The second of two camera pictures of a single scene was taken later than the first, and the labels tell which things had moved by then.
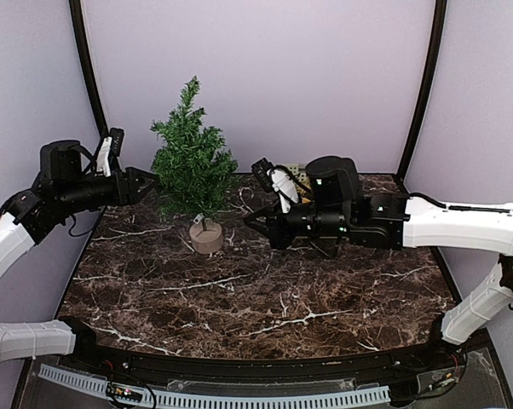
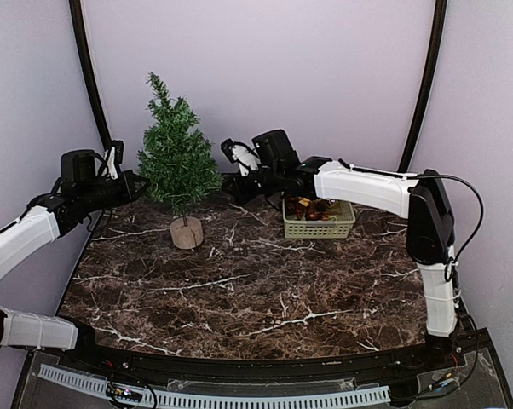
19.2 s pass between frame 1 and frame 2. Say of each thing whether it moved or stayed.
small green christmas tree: moved
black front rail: stayed
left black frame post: stayed
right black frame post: stayed
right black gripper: moved
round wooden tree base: moved
